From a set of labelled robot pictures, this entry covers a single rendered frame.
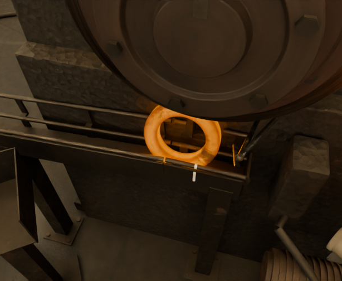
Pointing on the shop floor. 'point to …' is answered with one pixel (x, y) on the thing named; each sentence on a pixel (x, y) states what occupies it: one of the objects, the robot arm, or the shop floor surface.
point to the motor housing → (326, 265)
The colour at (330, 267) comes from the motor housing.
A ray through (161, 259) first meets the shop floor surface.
